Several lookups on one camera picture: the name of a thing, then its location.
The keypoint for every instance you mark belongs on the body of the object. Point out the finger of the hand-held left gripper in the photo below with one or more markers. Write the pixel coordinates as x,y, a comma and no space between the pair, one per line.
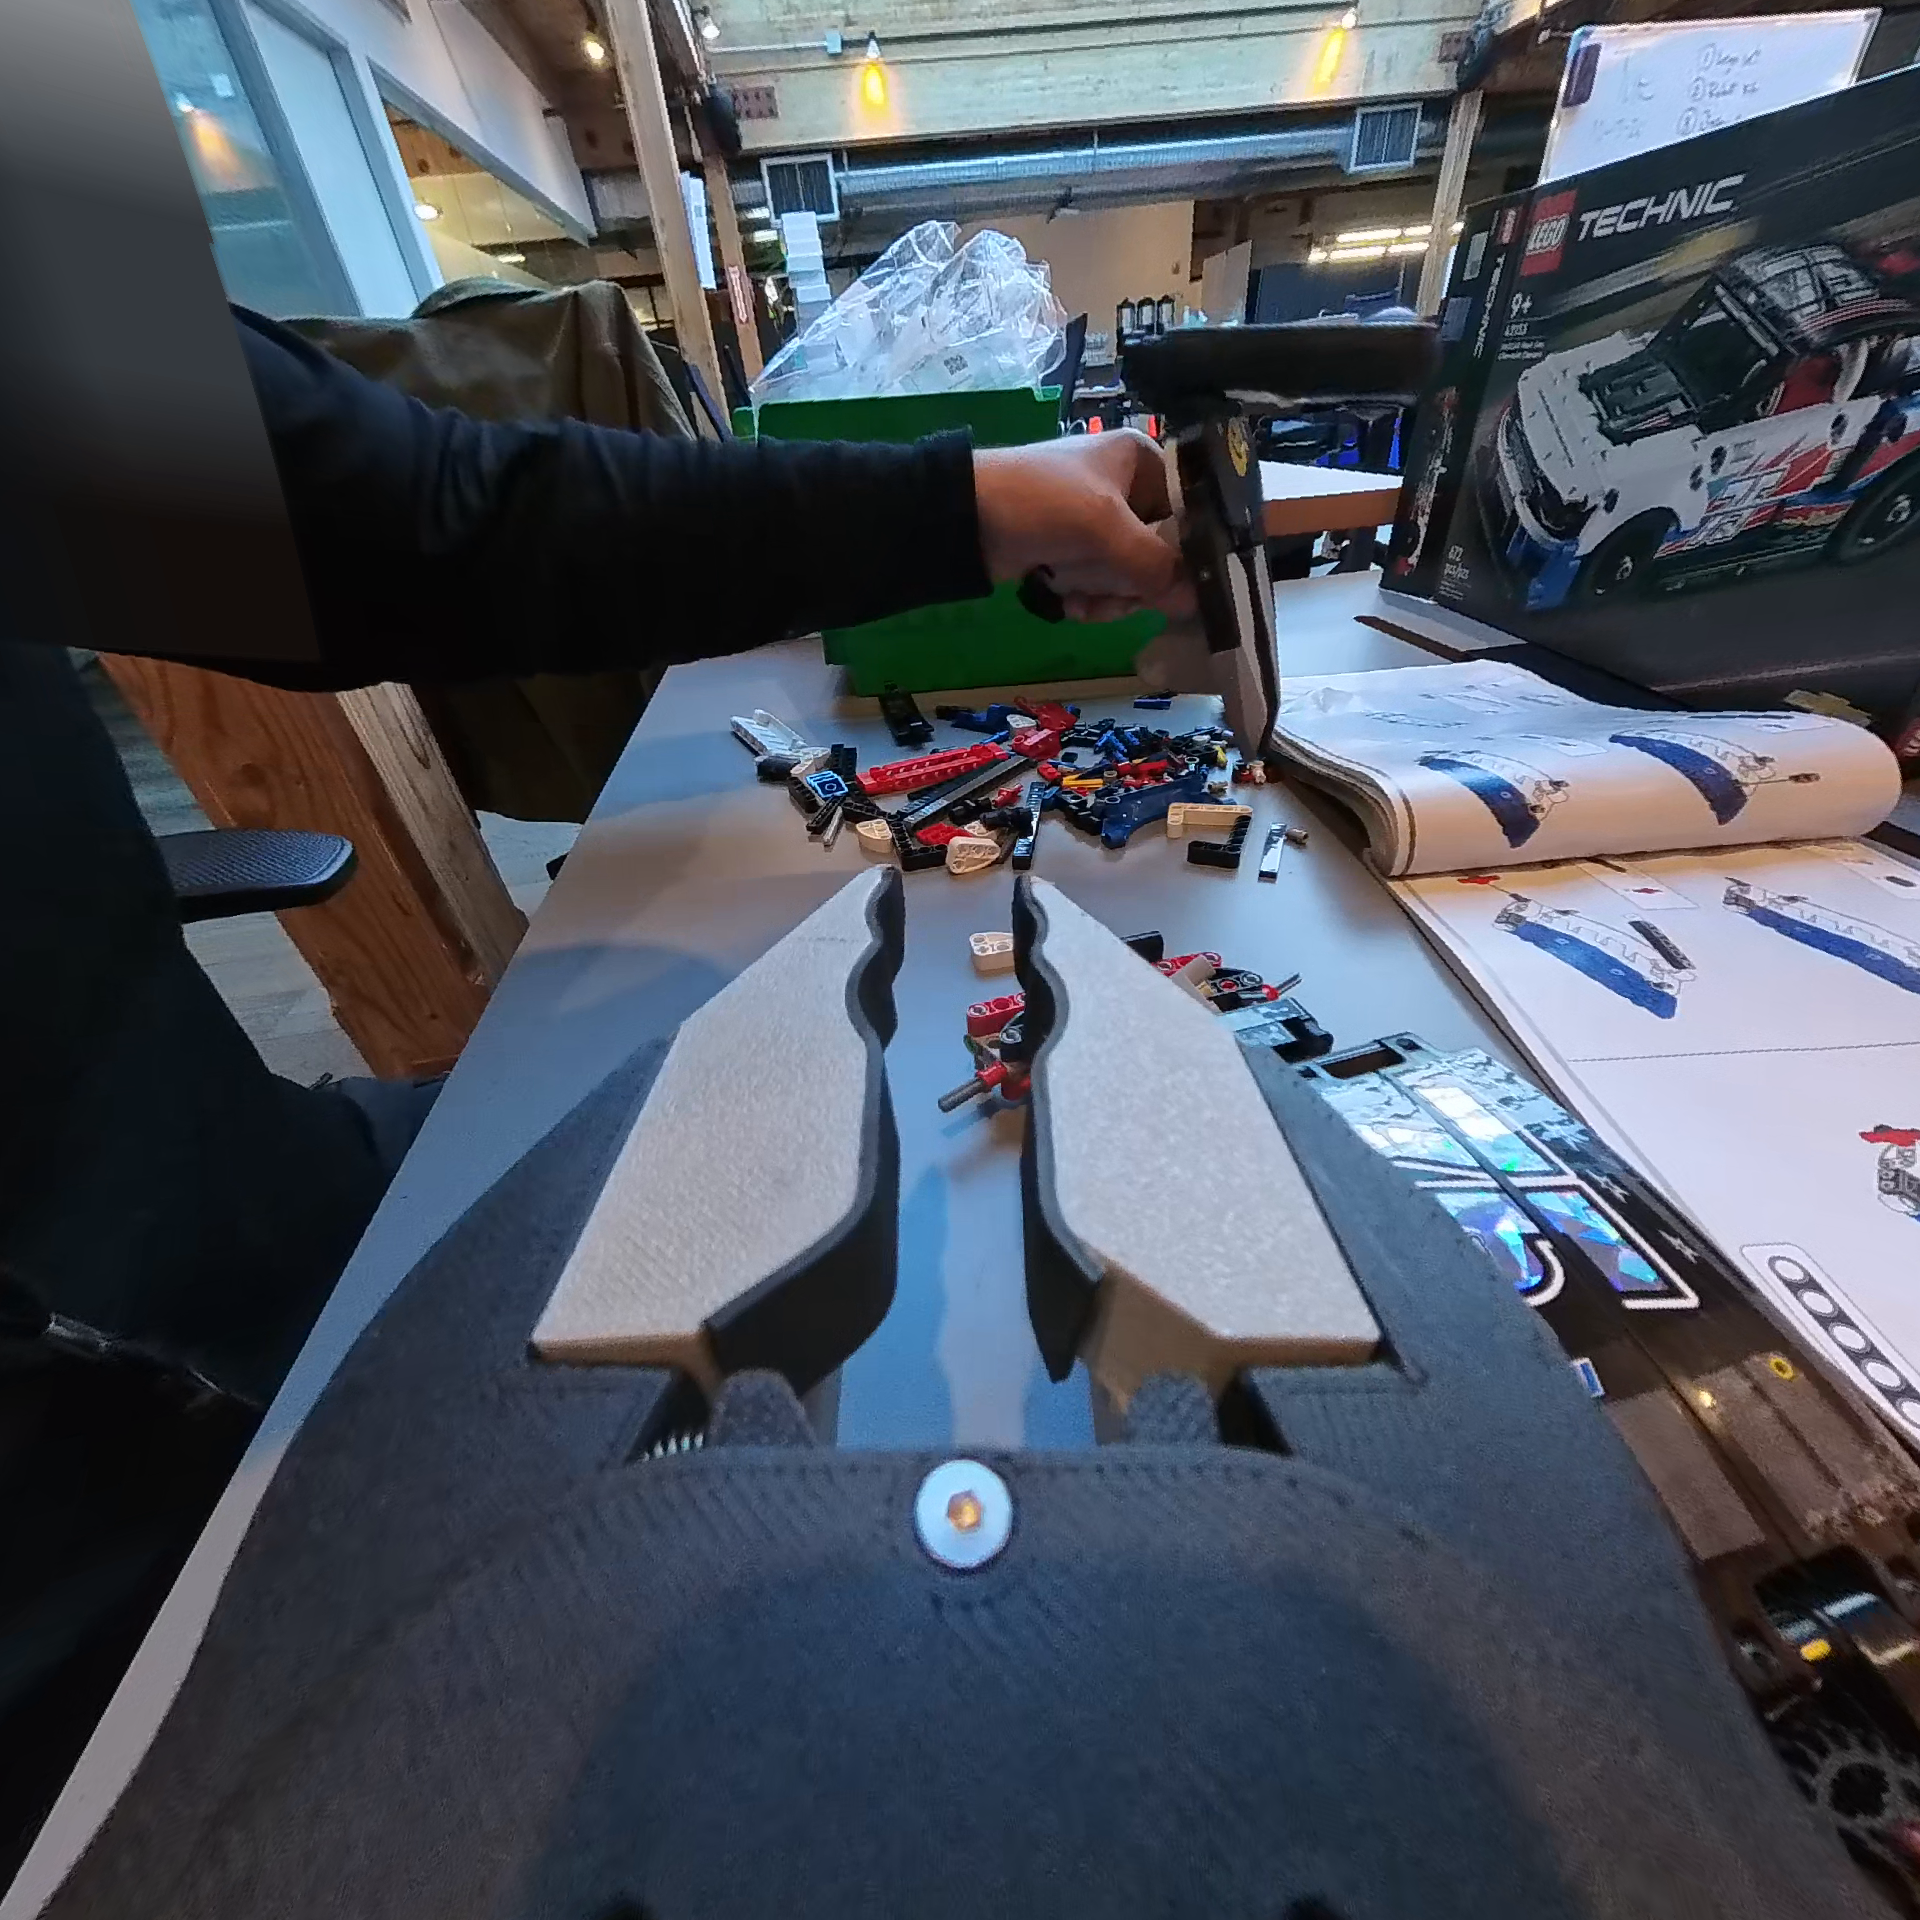
1253,646
1201,661

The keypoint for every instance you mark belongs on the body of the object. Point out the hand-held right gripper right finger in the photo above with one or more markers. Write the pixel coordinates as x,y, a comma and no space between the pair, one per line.
1184,1184

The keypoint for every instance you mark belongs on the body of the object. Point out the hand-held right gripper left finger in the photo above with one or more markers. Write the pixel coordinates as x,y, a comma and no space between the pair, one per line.
720,1171

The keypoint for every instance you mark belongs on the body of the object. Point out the pile of toy bricks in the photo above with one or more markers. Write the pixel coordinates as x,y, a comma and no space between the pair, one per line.
974,774

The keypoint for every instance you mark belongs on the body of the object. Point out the white toy brick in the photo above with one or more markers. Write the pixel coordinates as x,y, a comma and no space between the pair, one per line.
990,949

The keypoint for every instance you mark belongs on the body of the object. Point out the person's left forearm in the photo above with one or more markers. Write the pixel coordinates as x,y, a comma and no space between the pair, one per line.
598,525

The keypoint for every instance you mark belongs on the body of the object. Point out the grey desk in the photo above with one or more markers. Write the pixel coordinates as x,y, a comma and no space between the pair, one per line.
675,902

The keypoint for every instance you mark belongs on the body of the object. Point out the wooden desk leg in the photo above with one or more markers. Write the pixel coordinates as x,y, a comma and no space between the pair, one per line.
300,839

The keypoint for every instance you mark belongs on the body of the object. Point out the person's left hand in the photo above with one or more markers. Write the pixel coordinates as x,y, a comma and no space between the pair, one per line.
1072,511

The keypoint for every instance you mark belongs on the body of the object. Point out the white angled beam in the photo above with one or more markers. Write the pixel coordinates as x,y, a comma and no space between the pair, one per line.
1206,818

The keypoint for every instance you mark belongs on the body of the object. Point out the black angled beam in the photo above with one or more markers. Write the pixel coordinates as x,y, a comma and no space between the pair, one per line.
1222,856

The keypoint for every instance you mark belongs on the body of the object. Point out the green plastic bin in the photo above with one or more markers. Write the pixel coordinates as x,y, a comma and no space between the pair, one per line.
960,646

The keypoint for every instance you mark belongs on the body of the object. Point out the hanging lamp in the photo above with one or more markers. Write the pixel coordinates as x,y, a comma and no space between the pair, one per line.
1333,53
873,77

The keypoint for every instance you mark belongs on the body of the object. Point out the toy brick car chassis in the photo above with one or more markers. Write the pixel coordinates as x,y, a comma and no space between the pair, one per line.
1499,1171

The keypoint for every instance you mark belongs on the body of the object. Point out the clear plastic bag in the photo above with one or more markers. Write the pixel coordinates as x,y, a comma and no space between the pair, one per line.
915,330

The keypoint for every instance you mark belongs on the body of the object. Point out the toy car set box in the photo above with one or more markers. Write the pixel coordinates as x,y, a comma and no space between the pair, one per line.
1650,376

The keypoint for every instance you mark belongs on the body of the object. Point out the building instruction booklet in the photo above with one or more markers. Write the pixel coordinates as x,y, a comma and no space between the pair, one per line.
1650,975

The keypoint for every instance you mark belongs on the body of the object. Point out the whiteboard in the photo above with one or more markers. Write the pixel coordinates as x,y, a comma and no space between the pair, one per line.
1710,89

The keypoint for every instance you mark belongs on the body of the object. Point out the black office chair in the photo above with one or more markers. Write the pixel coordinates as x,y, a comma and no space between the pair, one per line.
254,870

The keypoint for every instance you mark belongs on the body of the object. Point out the person's dark clothing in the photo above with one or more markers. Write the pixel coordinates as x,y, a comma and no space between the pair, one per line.
148,1050

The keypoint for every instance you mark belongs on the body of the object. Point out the olive jacket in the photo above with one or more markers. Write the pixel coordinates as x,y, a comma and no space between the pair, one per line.
570,346

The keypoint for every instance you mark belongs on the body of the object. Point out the blue arched frame piece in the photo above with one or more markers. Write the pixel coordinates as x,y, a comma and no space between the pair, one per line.
1141,810

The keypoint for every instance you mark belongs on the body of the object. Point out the wooden post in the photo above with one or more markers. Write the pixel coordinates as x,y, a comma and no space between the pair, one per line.
660,182
1451,195

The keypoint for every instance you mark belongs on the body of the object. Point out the metal ventilation duct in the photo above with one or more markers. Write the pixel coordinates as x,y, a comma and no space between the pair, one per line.
1050,173

